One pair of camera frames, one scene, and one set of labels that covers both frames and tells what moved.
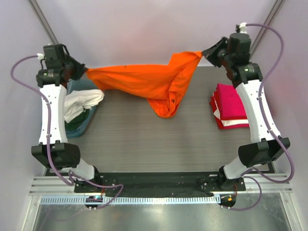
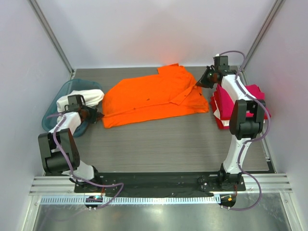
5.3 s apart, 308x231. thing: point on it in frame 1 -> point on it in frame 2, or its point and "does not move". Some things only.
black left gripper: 81,69 -> 96,116
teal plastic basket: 74,85 does not move
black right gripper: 217,54 -> 207,78
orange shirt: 161,85 -> 172,92
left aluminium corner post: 44,21 does not move
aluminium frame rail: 48,185 does not move
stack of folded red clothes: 230,104 does not move
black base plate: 165,185 does not move
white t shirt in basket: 76,100 does not move
